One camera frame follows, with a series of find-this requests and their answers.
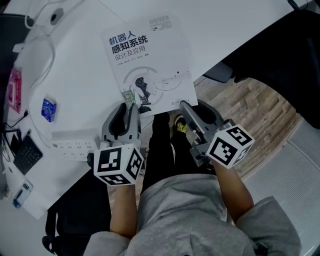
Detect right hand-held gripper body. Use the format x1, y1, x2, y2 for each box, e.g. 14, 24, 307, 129
189, 118, 256, 171

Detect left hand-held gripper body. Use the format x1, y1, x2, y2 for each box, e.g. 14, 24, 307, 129
86, 138, 145, 187

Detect white paperback book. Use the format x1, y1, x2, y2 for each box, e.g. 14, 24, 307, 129
99, 13, 199, 117

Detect person's right forearm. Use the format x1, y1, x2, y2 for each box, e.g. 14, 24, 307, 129
211, 159, 255, 225

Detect person's left forearm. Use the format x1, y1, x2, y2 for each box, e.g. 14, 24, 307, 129
109, 183, 140, 240

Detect person's right shoe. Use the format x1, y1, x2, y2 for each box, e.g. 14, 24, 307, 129
174, 114, 189, 134

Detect white power strip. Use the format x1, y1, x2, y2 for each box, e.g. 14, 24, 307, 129
50, 129, 101, 162

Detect person's black trousers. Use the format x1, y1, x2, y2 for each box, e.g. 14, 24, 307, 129
141, 111, 216, 196

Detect blue patterned packet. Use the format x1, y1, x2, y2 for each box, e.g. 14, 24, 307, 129
40, 97, 58, 124

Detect black office chair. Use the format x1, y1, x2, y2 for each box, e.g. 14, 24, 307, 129
41, 164, 113, 256
201, 9, 320, 123

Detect person's grey hoodie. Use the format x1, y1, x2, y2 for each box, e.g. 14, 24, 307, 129
83, 173, 303, 256

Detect compact black keyboard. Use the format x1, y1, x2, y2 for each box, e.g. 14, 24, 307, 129
12, 134, 44, 176

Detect clear water bottle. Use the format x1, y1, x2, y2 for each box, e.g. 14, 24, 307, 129
12, 179, 34, 209

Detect pink tissue packet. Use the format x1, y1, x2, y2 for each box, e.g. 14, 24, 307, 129
7, 69, 23, 115

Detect black cable with plug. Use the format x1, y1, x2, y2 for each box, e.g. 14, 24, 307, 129
1, 109, 30, 131

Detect white cable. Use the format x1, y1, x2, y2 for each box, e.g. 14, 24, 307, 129
24, 0, 56, 148

